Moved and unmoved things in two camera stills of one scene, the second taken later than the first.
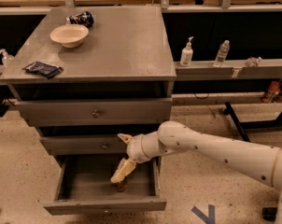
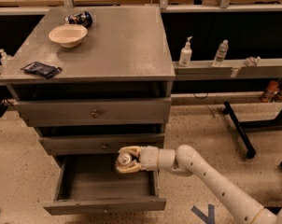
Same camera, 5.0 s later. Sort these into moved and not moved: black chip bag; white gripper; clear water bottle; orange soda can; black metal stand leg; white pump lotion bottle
Moved: white gripper; orange soda can
Not moved: white pump lotion bottle; clear water bottle; black chip bag; black metal stand leg
